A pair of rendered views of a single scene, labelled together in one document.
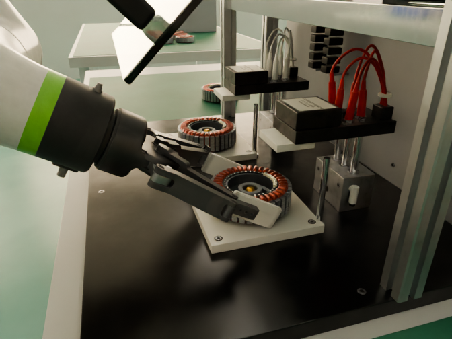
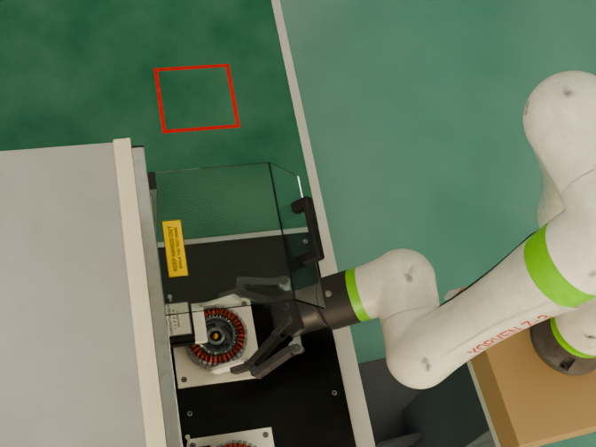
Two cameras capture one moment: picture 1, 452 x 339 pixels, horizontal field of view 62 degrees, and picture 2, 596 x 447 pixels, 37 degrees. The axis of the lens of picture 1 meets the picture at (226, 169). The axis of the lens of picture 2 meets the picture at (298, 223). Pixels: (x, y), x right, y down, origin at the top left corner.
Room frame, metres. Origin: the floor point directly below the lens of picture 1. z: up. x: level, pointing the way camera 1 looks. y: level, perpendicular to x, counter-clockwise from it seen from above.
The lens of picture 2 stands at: (0.98, -0.05, 2.32)
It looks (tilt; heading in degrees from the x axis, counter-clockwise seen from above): 63 degrees down; 170
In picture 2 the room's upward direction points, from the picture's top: 18 degrees clockwise
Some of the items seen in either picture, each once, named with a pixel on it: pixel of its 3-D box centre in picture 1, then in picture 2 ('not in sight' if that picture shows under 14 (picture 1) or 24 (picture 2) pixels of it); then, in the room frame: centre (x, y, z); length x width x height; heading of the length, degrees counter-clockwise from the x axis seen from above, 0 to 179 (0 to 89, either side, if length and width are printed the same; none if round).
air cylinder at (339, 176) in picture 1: (342, 181); not in sight; (0.50, -0.17, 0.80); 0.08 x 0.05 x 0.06; 17
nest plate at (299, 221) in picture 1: (249, 208); (214, 341); (0.46, -0.03, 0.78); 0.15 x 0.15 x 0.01; 17
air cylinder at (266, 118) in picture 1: (276, 128); not in sight; (0.73, -0.10, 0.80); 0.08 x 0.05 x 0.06; 17
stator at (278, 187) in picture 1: (249, 192); (215, 337); (0.46, -0.03, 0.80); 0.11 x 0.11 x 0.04
